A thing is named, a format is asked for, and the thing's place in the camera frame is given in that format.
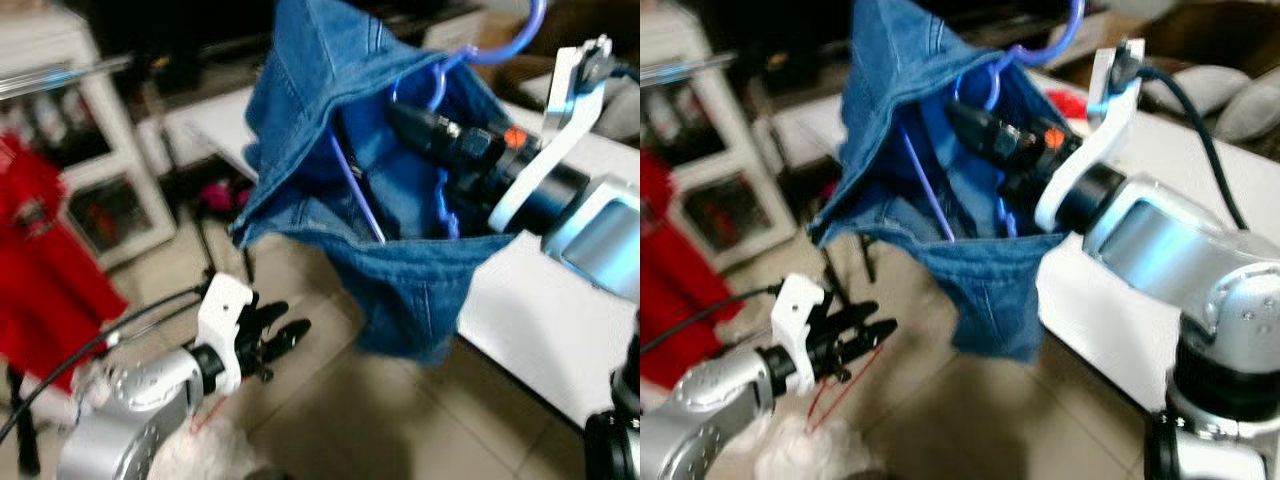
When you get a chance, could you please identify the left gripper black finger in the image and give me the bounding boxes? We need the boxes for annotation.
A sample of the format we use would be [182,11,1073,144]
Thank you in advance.
[825,298,883,338]
[840,317,899,367]
[262,318,312,365]
[245,298,292,338]

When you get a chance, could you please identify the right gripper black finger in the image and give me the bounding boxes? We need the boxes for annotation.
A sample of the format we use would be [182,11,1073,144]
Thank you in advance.
[385,100,463,156]
[945,98,1013,153]

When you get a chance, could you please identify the blue-purple plastic hanger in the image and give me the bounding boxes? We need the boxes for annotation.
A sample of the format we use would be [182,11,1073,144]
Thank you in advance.
[900,0,1087,241]
[330,0,549,243]

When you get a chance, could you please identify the blue denim jeans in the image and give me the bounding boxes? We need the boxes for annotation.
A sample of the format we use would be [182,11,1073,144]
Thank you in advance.
[232,0,521,366]
[808,0,1087,363]

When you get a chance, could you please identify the red cloth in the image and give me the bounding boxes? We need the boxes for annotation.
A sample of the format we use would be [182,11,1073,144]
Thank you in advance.
[1045,90,1093,117]

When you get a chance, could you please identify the white fluffy cloth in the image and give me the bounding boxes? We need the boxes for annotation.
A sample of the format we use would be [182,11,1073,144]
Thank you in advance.
[150,415,267,480]
[740,415,853,480]

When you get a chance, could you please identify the light grey pillow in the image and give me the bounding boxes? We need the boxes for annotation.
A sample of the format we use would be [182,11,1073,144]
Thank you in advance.
[1145,65,1237,117]
[1215,70,1280,143]

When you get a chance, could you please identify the brown armchair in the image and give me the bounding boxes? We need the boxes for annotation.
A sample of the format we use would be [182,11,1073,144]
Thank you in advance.
[520,0,641,63]
[1140,0,1280,71]

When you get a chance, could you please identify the red hanging garment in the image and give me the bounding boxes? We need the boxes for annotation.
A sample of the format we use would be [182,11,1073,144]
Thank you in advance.
[0,130,129,396]
[640,150,707,393]

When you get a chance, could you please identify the white shelf unit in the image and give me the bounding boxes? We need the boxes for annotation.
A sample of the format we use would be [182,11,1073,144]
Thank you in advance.
[0,10,179,269]
[640,10,773,273]

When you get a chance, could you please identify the black rack stand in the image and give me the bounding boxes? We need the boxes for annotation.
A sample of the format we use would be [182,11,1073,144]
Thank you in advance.
[3,365,43,477]

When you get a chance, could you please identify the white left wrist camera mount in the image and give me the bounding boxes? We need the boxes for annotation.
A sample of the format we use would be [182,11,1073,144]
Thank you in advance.
[195,272,257,397]
[770,275,827,397]

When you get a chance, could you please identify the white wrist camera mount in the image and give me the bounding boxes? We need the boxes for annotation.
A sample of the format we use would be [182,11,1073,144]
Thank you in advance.
[195,272,257,397]
[770,275,827,397]
[488,35,613,233]
[1035,38,1147,237]

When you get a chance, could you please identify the thin red string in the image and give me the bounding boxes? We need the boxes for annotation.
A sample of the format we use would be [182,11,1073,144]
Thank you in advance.
[190,395,227,434]
[805,345,887,434]

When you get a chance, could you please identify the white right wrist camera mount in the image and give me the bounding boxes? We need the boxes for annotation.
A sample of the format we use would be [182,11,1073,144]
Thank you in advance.
[1035,38,1147,237]
[488,35,613,233]

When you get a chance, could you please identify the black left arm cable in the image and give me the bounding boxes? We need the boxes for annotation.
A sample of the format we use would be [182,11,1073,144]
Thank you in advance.
[640,285,783,353]
[0,288,207,446]

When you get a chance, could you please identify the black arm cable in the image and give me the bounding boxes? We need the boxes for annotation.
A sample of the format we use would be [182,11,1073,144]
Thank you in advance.
[1135,62,1251,231]
[0,288,207,446]
[640,285,783,353]

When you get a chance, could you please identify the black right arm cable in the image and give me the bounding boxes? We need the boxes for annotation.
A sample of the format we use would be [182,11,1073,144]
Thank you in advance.
[1135,62,1251,231]

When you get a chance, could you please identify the silver clothes rail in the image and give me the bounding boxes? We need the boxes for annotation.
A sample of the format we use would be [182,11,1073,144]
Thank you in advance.
[0,55,133,101]
[640,55,737,87]

